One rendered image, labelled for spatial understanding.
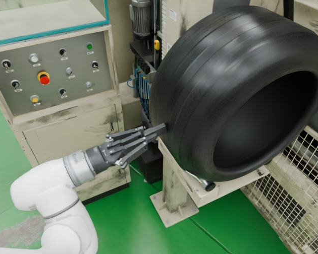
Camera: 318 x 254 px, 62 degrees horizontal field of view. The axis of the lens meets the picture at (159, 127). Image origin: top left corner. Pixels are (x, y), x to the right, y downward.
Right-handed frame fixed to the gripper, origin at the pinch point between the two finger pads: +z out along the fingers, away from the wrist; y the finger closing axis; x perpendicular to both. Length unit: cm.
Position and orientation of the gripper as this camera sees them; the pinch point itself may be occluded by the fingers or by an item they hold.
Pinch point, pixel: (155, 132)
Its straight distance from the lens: 78.4
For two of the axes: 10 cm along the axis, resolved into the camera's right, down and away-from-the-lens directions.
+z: 8.9, -4.1, 2.2
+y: -4.5, -6.2, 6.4
